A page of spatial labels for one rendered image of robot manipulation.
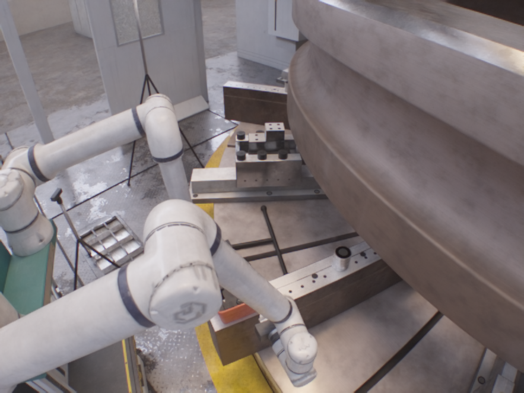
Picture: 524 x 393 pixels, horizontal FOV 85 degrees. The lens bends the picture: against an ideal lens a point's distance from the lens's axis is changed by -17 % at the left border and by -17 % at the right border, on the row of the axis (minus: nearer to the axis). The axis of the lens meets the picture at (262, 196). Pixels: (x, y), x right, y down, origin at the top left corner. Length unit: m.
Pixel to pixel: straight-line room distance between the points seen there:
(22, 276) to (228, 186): 1.59
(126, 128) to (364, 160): 0.97
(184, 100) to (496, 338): 4.07
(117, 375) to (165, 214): 1.33
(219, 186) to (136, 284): 1.95
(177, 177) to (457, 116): 0.95
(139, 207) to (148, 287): 2.55
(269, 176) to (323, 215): 0.47
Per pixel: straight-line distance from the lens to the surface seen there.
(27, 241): 1.38
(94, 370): 1.90
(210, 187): 2.46
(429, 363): 1.93
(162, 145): 1.17
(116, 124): 1.30
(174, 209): 0.61
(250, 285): 0.84
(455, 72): 1.02
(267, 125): 2.31
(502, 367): 1.94
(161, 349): 2.19
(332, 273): 1.59
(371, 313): 1.96
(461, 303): 1.31
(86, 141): 1.33
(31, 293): 1.28
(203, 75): 4.63
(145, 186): 3.30
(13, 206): 1.30
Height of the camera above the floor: 1.93
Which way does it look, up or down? 40 degrees down
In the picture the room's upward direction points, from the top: straight up
